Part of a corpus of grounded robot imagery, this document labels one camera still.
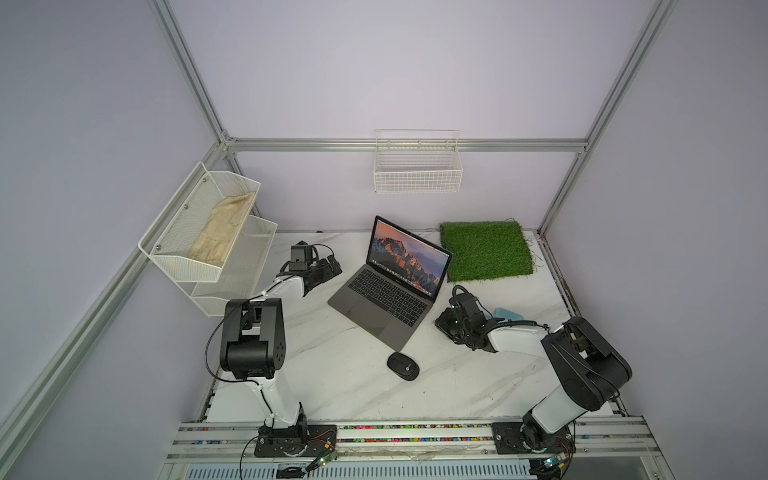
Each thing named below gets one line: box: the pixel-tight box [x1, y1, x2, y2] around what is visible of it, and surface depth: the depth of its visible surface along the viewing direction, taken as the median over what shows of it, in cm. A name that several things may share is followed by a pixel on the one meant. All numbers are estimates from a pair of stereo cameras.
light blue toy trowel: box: [493, 307, 524, 321], surface depth 99 cm
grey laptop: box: [327, 216, 453, 353], surface depth 100 cm
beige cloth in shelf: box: [187, 192, 255, 265], surface depth 81 cm
